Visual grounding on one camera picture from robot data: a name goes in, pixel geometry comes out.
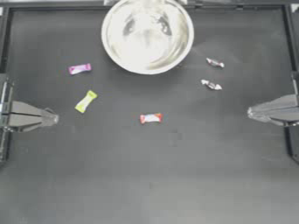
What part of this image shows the silver candy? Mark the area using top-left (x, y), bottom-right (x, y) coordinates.
top-left (206, 57), bottom-right (226, 69)
top-left (201, 79), bottom-right (223, 91)

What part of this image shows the black base block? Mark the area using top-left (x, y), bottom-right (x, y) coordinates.
top-left (0, 129), bottom-right (12, 170)

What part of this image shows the yellow-green candy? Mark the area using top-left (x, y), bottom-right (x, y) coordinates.
top-left (74, 89), bottom-right (99, 114)

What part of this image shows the red and white candy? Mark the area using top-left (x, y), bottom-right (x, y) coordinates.
top-left (139, 112), bottom-right (165, 125)

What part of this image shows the pink candy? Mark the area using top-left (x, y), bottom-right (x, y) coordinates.
top-left (69, 63), bottom-right (94, 76)

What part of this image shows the black table frame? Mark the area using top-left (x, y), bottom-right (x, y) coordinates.
top-left (0, 0), bottom-right (299, 97)

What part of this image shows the steel bowl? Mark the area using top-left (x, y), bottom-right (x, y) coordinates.
top-left (101, 0), bottom-right (195, 75)

